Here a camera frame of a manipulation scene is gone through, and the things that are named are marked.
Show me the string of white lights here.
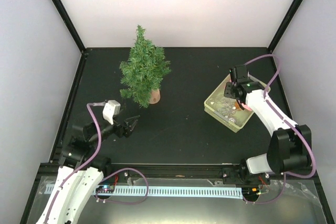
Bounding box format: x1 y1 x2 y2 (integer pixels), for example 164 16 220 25
209 98 244 124

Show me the green plastic basket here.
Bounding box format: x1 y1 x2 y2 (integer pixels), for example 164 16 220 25
204 75 254 133

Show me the small green christmas tree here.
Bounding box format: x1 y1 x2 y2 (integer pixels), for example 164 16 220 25
119 25 171 108

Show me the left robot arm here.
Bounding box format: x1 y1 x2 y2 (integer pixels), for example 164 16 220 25
37 116 139 223

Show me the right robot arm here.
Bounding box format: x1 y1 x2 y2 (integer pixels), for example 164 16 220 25
224 65 317 184

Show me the pink cone ornament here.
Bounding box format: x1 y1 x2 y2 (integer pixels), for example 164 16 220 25
236 102 252 111

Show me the small circuit board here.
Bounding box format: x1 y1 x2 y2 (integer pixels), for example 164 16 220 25
96 185 115 194

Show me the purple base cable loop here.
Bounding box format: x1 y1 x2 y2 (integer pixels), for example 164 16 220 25
94 165 150 205

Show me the black aluminium rail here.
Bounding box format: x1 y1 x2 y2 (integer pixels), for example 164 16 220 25
39 163 318 186

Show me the light blue slotted cable duct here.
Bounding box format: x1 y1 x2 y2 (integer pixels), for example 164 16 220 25
92 185 243 199

